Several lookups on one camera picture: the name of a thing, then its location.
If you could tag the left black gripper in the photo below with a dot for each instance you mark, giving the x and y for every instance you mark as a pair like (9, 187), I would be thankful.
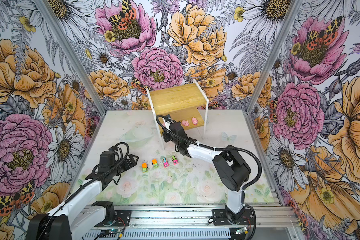
(132, 162)

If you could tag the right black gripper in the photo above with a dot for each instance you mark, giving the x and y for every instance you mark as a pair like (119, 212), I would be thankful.
(166, 137)

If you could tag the pink toy pig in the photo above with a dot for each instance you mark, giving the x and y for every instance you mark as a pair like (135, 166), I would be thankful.
(194, 121)
(185, 123)

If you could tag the pink toy truck green top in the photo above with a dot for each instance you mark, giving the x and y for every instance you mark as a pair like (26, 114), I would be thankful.
(174, 160)

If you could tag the pink toy truck blue top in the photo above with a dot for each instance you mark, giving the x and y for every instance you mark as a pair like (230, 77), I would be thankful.
(165, 162)

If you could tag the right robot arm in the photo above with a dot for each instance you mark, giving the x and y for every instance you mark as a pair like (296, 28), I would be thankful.
(231, 167)

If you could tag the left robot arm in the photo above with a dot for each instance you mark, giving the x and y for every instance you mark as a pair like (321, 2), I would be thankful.
(76, 215)

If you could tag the two-tier bamboo white shelf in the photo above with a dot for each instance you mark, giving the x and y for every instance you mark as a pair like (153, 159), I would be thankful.
(182, 103)

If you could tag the green orange toy truck leftmost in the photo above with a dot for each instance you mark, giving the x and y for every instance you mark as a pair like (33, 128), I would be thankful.
(144, 167)

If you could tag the green orange toy truck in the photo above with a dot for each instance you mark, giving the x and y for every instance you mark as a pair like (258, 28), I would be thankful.
(155, 163)
(144, 167)

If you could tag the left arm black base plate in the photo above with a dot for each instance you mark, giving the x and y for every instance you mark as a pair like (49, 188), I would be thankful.
(120, 218)

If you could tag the white vented cable duct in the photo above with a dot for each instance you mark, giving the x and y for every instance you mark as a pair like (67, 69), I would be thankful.
(160, 234)

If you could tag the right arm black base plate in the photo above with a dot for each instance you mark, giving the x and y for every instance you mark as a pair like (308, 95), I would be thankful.
(228, 216)

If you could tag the aluminium front rail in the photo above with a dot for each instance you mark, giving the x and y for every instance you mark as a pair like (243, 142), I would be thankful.
(204, 216)

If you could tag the right aluminium corner post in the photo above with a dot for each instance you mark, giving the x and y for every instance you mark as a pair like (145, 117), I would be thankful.
(279, 40)

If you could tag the aluminium corner post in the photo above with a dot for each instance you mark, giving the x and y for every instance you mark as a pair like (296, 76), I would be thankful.
(52, 21)
(279, 40)

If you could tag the left aluminium corner post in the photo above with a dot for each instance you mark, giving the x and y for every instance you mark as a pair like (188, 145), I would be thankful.
(52, 21)

